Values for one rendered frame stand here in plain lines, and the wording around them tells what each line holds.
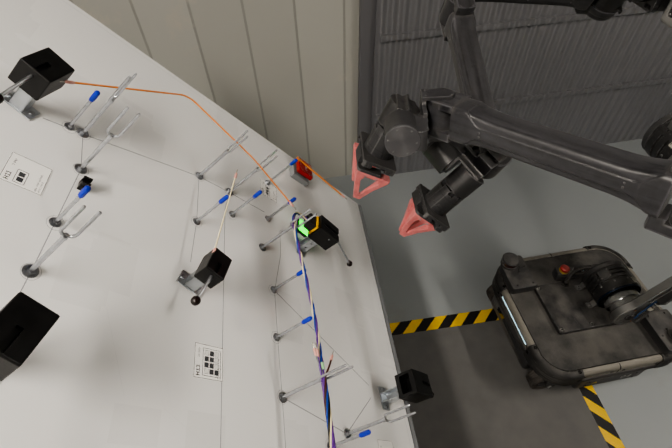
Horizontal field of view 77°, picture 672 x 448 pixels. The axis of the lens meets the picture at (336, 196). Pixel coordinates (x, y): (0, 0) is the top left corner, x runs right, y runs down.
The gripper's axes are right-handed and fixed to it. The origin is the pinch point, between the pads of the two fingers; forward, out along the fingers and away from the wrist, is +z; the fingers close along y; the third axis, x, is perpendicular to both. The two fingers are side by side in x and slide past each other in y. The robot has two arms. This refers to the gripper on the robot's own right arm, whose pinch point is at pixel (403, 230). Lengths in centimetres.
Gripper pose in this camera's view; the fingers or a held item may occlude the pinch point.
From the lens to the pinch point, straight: 93.5
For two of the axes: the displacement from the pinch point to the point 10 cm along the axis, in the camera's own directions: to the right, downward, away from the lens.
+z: -6.2, 6.2, 4.8
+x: 7.9, 4.9, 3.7
